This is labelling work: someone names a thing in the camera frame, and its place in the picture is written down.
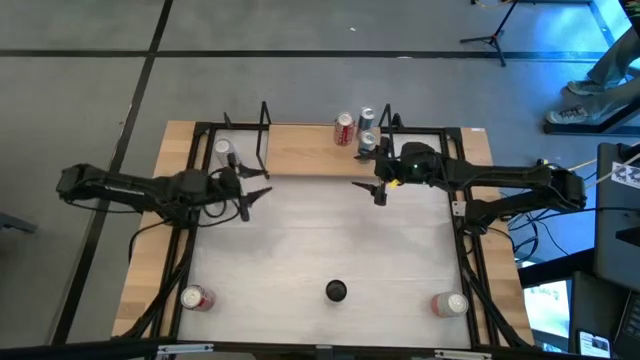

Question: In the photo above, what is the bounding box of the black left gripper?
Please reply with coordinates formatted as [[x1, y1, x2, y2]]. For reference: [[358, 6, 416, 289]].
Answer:
[[208, 152, 274, 222]]

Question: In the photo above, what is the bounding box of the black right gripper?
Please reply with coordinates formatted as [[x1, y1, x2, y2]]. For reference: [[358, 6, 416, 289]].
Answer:
[[351, 137, 444, 206]]

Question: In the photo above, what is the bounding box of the blue Red Bull can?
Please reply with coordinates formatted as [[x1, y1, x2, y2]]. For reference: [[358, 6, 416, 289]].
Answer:
[[356, 106, 376, 135], [357, 129, 379, 157]]

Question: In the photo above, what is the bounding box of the white and orange beverage can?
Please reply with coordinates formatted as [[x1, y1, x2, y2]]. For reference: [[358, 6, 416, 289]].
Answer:
[[213, 138, 242, 169]]

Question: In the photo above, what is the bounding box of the red Coca-Cola can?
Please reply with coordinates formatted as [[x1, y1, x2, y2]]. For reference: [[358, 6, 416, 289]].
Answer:
[[333, 111, 356, 147], [179, 284, 217, 313]]

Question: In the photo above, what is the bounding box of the black can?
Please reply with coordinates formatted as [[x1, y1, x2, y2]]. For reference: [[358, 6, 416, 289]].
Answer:
[[324, 279, 349, 304]]

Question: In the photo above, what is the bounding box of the black tripod stand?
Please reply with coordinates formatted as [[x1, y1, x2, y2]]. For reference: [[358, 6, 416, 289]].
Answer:
[[459, 0, 521, 69]]

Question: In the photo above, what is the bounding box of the black desk base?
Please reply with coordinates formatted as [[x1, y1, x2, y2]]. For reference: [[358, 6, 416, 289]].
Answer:
[[542, 97, 640, 136]]

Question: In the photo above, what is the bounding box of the person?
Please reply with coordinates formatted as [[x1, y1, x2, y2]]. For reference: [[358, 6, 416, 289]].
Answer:
[[544, 24, 640, 126]]

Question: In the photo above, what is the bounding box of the lit monitor screen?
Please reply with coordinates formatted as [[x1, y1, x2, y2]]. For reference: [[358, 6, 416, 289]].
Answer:
[[522, 278, 572, 347]]

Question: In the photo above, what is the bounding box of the grey chair leg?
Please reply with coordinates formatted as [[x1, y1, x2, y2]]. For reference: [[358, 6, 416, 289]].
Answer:
[[0, 212, 39, 235]]

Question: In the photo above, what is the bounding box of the black computer case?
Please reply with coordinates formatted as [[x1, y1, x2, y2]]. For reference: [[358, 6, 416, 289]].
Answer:
[[593, 142, 640, 294]]

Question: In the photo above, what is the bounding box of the white marker label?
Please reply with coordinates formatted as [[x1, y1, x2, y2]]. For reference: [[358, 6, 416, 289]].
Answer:
[[610, 161, 640, 190]]

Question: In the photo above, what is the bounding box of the smartphone with lit screen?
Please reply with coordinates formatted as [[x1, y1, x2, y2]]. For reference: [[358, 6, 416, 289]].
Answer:
[[576, 328, 614, 359]]

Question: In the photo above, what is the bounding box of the black keyboard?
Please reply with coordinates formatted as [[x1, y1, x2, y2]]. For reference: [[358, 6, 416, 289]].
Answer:
[[612, 292, 640, 359]]

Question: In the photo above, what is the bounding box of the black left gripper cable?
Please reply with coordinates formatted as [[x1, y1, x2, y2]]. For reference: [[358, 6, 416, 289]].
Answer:
[[199, 199, 242, 229]]

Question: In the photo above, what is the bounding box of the black metal table frame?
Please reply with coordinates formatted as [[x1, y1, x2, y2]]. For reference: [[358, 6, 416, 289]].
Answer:
[[119, 119, 534, 351]]

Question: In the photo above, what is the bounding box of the black base cable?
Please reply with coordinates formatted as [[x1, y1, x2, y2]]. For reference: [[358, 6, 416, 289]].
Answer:
[[128, 219, 174, 264]]

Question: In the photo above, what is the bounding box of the silver bracket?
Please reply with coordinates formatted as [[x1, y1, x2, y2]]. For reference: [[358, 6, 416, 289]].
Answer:
[[156, 343, 215, 357], [433, 349, 492, 360]]

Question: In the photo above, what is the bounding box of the yellow extension cord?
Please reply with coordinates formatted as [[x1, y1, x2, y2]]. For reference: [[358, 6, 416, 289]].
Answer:
[[567, 158, 600, 172]]

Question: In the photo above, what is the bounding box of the white cable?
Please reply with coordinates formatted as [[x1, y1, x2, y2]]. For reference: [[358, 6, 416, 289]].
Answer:
[[584, 151, 640, 187]]

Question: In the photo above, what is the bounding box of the black power cable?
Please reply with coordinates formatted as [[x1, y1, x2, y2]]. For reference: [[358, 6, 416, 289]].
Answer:
[[529, 204, 640, 224]]

